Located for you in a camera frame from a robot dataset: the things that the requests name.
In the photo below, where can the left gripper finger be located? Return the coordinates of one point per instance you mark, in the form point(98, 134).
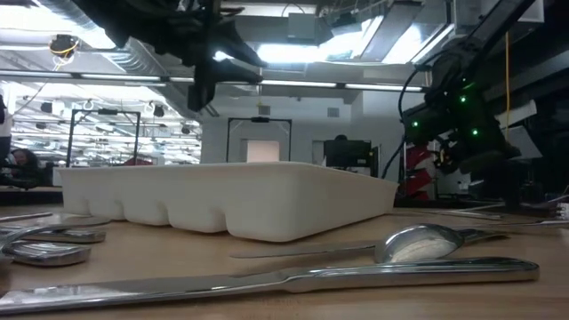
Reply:
point(242, 46)
point(235, 73)

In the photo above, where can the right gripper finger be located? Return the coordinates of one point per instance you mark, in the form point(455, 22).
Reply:
point(524, 200)
point(493, 161)

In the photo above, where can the silver fork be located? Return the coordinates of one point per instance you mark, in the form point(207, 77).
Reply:
point(480, 215)

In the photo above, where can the white plastic cutlery tray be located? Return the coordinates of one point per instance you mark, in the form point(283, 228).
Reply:
point(231, 200)

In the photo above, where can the pile of silver cutlery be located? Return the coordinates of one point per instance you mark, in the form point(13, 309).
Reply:
point(75, 221)

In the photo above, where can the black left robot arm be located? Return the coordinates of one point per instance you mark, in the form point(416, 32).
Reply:
point(133, 22)

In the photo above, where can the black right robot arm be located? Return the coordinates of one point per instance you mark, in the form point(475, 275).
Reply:
point(484, 44)

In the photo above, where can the white slanted panel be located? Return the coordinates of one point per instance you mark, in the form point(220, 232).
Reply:
point(526, 142)

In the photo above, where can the shelf with red bins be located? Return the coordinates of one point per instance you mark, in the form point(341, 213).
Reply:
point(418, 164)

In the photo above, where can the long ceiling light bar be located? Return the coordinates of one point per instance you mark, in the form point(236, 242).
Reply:
point(293, 83)

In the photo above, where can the grey ceiling box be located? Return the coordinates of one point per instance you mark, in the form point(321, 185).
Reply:
point(302, 26)

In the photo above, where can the black monitor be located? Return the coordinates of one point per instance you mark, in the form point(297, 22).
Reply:
point(347, 153)

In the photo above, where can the white ceiling cabinet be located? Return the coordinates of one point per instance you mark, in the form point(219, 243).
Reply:
point(533, 13)

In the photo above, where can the person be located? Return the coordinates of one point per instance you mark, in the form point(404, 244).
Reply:
point(26, 164)

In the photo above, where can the square wall vent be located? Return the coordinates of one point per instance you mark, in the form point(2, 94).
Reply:
point(333, 112)
point(264, 110)

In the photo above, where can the black dome security camera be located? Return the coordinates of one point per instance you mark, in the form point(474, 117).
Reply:
point(421, 68)

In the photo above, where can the rectangular wall screen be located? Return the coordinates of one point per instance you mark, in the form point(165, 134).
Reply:
point(262, 151)

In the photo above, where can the black metal frame stand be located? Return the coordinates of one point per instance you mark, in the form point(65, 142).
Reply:
point(104, 112)

